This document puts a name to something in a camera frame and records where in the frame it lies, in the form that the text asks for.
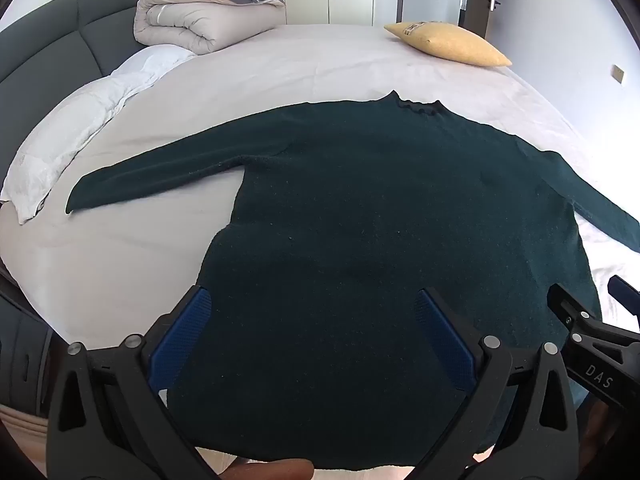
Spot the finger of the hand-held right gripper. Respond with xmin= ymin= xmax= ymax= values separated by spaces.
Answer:
xmin=606 ymin=275 xmax=640 ymax=320
xmin=546 ymin=283 xmax=603 ymax=348

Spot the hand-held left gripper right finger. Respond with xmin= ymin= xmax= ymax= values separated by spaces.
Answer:
xmin=414 ymin=287 xmax=581 ymax=480

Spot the dark grey padded headboard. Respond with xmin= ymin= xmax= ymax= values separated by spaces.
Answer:
xmin=0 ymin=0 xmax=147 ymax=181

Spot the dark nightstand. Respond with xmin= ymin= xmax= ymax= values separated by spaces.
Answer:
xmin=0 ymin=260 xmax=57 ymax=417

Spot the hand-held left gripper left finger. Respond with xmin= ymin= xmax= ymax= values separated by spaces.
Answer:
xmin=47 ymin=285 xmax=216 ymax=480

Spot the bed with white sheet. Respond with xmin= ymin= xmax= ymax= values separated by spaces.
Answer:
xmin=0 ymin=22 xmax=640 ymax=480

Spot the white pillow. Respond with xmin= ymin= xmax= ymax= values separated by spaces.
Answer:
xmin=0 ymin=44 xmax=197 ymax=225

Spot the yellow pillow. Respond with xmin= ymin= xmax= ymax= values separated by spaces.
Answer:
xmin=384 ymin=21 xmax=513 ymax=68

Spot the folded beige quilt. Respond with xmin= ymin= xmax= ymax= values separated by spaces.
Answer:
xmin=133 ymin=0 xmax=287 ymax=55

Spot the dark green sweater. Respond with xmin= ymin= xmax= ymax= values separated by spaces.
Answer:
xmin=66 ymin=90 xmax=640 ymax=471

